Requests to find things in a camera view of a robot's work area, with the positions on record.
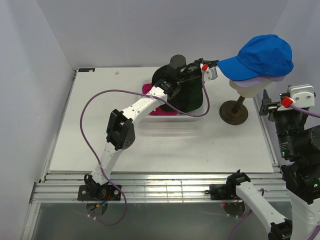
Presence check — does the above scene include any purple baseball cap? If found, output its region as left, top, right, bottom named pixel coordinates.
left=229, top=75, right=286, bottom=88

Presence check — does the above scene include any black baseball cap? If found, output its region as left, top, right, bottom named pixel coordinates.
left=151, top=64, right=190, bottom=112

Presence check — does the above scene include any blue baseball cap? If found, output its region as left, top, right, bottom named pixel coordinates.
left=217, top=34, right=294, bottom=82

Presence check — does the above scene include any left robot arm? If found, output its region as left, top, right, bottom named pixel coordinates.
left=84, top=54, right=218, bottom=200

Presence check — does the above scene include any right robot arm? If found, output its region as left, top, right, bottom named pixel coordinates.
left=205, top=84, right=320, bottom=240

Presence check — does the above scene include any dark green baseball cap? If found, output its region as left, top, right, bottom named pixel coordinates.
left=184, top=63, right=203, bottom=113

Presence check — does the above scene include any beige mannequin head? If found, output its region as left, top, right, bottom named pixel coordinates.
left=229, top=80, right=273, bottom=98

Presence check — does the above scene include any brown round stand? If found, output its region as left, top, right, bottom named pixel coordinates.
left=219, top=96, right=249, bottom=126

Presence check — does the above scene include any magenta baseball cap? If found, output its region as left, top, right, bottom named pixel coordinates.
left=142, top=83, right=178, bottom=116

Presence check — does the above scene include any clear plastic bin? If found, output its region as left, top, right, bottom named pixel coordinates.
left=140, top=78, right=208, bottom=122

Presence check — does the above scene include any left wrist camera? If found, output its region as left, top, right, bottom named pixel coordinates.
left=200, top=63, right=218, bottom=82

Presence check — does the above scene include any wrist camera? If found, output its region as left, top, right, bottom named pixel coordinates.
left=278, top=84, right=315, bottom=111
left=200, top=63, right=218, bottom=82

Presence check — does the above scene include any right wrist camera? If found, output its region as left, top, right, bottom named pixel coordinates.
left=278, top=84, right=315, bottom=111

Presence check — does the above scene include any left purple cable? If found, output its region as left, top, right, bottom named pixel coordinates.
left=79, top=69, right=211, bottom=227

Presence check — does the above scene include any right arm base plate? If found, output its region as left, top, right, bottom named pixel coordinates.
left=204, top=183, right=251, bottom=201

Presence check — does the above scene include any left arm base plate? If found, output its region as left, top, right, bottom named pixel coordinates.
left=77, top=184, right=122, bottom=201

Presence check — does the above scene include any aluminium rail frame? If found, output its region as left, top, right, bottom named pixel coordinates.
left=21, top=67, right=313, bottom=240

